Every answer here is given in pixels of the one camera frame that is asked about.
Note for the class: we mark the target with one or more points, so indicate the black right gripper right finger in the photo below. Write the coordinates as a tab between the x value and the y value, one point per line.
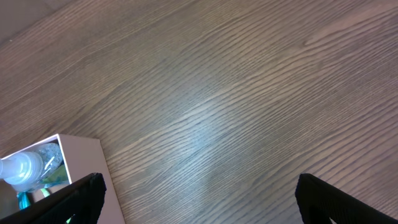
320	202

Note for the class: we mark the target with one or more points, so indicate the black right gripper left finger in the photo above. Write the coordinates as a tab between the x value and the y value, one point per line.
78	203

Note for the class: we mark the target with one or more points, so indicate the green white toothbrush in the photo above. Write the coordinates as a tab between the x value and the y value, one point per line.
25	200

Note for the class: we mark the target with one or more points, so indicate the clear soap pump bottle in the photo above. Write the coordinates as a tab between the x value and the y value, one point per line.
37	168

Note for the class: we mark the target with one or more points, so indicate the white cardboard box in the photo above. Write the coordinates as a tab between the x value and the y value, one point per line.
81	157

